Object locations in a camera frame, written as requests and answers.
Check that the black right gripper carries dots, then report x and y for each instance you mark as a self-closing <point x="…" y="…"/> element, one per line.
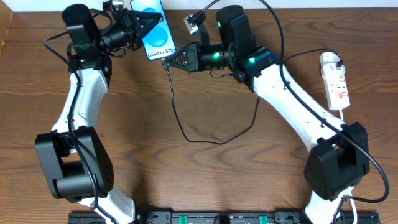
<point x="194" y="57"/>

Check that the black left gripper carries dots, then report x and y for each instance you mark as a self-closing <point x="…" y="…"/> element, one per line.
<point x="133" y="29"/>

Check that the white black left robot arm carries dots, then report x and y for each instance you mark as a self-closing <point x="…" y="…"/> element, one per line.
<point x="75" y="163"/>

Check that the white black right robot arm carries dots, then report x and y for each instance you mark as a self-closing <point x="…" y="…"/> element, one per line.
<point x="338" y="153"/>

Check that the white charger plug adapter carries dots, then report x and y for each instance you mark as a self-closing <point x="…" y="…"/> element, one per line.
<point x="331" y="70"/>

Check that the brown cardboard panel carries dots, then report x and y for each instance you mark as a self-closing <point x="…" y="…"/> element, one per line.
<point x="6" y="19"/>

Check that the white power strip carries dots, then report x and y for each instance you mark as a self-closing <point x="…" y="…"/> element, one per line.
<point x="336" y="88"/>

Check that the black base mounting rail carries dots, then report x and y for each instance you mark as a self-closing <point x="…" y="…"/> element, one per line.
<point x="165" y="217"/>

